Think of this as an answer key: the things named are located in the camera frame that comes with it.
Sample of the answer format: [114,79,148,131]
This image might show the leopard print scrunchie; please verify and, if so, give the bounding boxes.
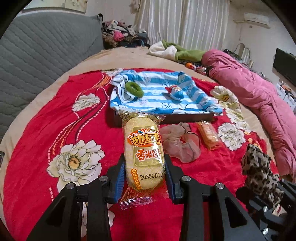
[241,144,284,209]

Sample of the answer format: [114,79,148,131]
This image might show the green and white garment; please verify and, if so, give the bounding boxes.
[148,40,206,62]

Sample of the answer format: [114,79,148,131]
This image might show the yellow rice cracker packet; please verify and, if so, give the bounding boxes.
[118,109,169,210]

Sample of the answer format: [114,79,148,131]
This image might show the beige bed sheet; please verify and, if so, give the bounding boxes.
[0,46,278,163]

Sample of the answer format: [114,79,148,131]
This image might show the green fuzzy scrunchie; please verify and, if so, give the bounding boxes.
[125,81,144,96]

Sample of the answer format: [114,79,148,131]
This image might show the pile of clothes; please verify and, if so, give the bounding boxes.
[102,20,151,49]

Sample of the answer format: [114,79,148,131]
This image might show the small colourful toys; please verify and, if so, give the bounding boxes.
[185,61,211,75]

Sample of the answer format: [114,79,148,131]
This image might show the blue striped cartoon cloth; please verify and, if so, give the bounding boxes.
[109,70,223,115]

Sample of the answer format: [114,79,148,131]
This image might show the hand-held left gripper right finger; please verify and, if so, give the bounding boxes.
[163,156,266,241]

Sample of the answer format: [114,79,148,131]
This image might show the grey quilted headboard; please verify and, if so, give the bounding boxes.
[0,15,104,139]

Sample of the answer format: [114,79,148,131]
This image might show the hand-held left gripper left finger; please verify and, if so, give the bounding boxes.
[26,153,126,241]

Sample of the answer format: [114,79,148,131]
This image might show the orange rice cracker packet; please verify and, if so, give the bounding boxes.
[195,120,222,151]

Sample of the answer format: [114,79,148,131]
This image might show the red floral blanket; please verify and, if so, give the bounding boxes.
[0,68,287,241]

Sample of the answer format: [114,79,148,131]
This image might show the black television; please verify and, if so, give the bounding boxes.
[273,47,296,80]

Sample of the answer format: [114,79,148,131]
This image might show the red blue toy figure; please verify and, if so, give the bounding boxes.
[167,85,184,100]

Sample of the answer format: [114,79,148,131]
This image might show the white curtain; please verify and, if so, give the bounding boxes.
[133,0,230,52]

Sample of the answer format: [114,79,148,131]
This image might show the floral wall panel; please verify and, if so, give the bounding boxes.
[63,0,93,10]

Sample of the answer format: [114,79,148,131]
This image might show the sheer beige scrunchie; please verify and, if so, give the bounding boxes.
[159,122,201,163]

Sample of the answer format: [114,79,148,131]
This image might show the metal chair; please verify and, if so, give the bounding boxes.
[236,43,253,67]

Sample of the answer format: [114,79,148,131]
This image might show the white air conditioner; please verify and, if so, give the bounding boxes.
[244,13,270,29]

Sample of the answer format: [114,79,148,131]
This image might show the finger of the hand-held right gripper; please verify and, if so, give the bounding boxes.
[278,179,296,198]
[235,186,274,214]

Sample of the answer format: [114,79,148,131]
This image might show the pink quilt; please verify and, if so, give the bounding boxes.
[201,49,296,181]

